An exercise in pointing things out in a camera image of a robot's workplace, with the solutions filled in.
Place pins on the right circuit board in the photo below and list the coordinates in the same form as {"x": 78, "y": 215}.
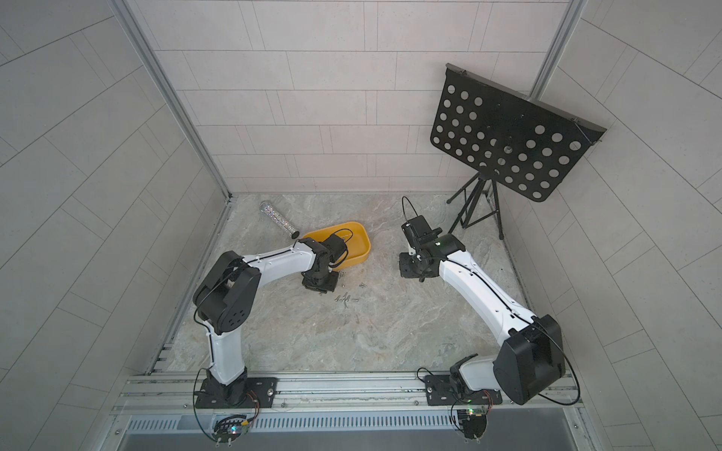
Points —
{"x": 472, "y": 423}

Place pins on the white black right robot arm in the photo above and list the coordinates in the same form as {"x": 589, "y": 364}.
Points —
{"x": 530, "y": 356}

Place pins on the yellow plastic storage box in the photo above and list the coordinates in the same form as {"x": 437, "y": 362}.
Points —
{"x": 354, "y": 235}

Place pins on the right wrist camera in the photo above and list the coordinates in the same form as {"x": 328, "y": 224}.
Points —
{"x": 418, "y": 232}

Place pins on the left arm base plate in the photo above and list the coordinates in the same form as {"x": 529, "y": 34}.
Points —
{"x": 243, "y": 394}

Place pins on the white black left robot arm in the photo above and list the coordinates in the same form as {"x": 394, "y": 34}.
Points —
{"x": 226, "y": 295}

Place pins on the left circuit board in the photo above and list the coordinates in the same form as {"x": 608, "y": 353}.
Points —
{"x": 227, "y": 430}

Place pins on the glittery silver tube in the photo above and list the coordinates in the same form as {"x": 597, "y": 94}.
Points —
{"x": 279, "y": 219}

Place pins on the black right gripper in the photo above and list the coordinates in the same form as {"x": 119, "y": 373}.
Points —
{"x": 406, "y": 271}

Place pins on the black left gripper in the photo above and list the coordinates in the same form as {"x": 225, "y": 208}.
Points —
{"x": 330, "y": 287}

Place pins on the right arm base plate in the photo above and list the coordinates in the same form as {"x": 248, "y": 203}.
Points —
{"x": 451, "y": 389}

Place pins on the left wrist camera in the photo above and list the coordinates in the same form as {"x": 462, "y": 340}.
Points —
{"x": 337, "y": 249}

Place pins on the aluminium mounting rail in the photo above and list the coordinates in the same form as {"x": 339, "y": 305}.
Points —
{"x": 304, "y": 392}

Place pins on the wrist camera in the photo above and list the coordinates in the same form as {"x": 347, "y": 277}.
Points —
{"x": 337, "y": 249}
{"x": 418, "y": 232}

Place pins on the black music stand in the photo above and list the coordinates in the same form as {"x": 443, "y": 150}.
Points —
{"x": 507, "y": 140}

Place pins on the circuit board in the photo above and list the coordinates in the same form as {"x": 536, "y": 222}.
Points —
{"x": 472, "y": 423}
{"x": 227, "y": 430}

